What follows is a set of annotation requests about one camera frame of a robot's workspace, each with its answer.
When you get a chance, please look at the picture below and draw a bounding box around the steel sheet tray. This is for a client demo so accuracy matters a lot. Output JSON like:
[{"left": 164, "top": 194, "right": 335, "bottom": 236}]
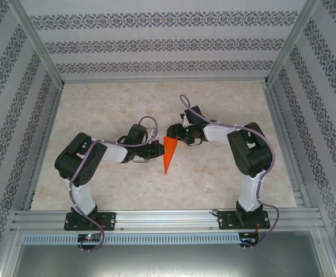
[{"left": 0, "top": 244, "right": 336, "bottom": 277}]

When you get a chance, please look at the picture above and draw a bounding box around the left controller board green light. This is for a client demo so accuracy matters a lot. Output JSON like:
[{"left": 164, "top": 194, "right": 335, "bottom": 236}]
[{"left": 77, "top": 234, "right": 101, "bottom": 243}]

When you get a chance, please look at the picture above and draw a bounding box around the right controller board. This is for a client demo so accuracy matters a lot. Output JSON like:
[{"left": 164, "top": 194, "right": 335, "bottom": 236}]
[{"left": 240, "top": 231, "right": 260, "bottom": 246}]

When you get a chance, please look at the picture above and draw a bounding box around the thin black right gripper cable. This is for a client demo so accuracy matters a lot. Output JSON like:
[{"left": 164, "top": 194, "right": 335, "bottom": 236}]
[{"left": 185, "top": 135, "right": 204, "bottom": 147}]

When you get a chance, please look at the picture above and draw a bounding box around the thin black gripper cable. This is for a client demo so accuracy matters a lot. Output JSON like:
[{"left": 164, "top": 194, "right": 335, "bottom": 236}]
[
  {"left": 133, "top": 155, "right": 152, "bottom": 165},
  {"left": 185, "top": 135, "right": 204, "bottom": 147}
]

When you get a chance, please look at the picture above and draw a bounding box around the thin black left gripper cable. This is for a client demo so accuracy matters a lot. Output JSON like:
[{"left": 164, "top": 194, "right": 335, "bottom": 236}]
[{"left": 133, "top": 155, "right": 152, "bottom": 165}]

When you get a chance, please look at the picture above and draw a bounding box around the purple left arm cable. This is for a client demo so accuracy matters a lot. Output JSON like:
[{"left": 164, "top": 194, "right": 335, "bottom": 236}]
[{"left": 69, "top": 115, "right": 160, "bottom": 254}]

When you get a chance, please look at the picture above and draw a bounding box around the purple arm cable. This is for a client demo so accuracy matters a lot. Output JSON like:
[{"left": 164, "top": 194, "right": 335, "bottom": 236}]
[
  {"left": 179, "top": 94, "right": 282, "bottom": 249},
  {"left": 69, "top": 115, "right": 160, "bottom": 254}
]

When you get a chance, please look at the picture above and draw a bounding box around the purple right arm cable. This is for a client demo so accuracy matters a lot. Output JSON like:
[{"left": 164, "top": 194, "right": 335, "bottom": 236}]
[{"left": 179, "top": 94, "right": 282, "bottom": 249}]

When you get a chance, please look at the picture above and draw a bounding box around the aluminium mounting rail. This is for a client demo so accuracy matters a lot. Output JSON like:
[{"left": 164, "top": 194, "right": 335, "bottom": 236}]
[{"left": 10, "top": 207, "right": 326, "bottom": 232}]

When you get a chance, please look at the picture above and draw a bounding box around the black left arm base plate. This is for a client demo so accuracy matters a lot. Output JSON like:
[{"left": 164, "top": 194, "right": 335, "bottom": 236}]
[{"left": 63, "top": 211, "right": 118, "bottom": 233}]

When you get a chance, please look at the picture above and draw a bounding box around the slotted grey cable duct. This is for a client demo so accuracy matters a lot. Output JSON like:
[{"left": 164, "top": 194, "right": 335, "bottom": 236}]
[{"left": 21, "top": 232, "right": 241, "bottom": 245}]

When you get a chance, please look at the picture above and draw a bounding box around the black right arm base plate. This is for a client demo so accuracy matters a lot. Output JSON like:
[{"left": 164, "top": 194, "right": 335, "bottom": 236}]
[{"left": 216, "top": 209, "right": 271, "bottom": 231}]

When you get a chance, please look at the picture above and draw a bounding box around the aluminium side rail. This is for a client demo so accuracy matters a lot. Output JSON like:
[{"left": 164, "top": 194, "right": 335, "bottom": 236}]
[
  {"left": 262, "top": 84, "right": 312, "bottom": 208},
  {"left": 21, "top": 85, "right": 64, "bottom": 211}
]

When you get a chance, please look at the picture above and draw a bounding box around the aluminium frame post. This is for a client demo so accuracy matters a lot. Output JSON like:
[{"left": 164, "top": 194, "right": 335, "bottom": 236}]
[
  {"left": 264, "top": 0, "right": 322, "bottom": 86},
  {"left": 6, "top": 0, "right": 65, "bottom": 89}
]

